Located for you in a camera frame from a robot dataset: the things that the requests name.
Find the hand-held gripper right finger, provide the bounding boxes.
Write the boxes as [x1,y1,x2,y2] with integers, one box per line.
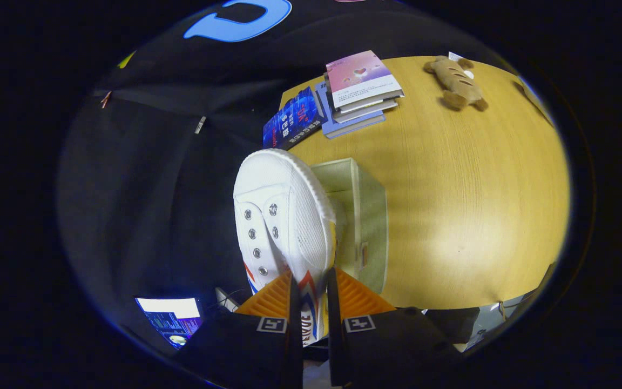
[326,267,465,388]

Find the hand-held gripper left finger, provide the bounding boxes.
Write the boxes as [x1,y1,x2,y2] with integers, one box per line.
[176,272,305,389]

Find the pale green storage box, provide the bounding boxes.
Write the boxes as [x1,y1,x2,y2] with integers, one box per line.
[310,158,389,295]

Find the white canvas shoe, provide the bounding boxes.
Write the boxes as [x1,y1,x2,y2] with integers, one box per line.
[233,149,339,346]

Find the small white device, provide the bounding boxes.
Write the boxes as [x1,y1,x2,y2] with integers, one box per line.
[215,287,241,313]

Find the laptop with lit screen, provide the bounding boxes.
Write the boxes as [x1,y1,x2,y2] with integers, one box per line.
[136,297,204,350]

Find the dark blue book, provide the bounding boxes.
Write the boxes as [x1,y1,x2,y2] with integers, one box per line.
[262,86,325,151]

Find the white paperback book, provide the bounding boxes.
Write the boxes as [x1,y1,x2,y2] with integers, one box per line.
[333,97,399,123]

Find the pink cover book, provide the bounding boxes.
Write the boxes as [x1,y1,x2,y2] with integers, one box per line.
[326,50,404,109]

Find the brown plush toy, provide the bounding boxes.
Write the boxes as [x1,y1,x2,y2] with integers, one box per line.
[423,52,489,111]

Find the white flat card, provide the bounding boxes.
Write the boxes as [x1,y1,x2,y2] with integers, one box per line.
[517,77,556,128]

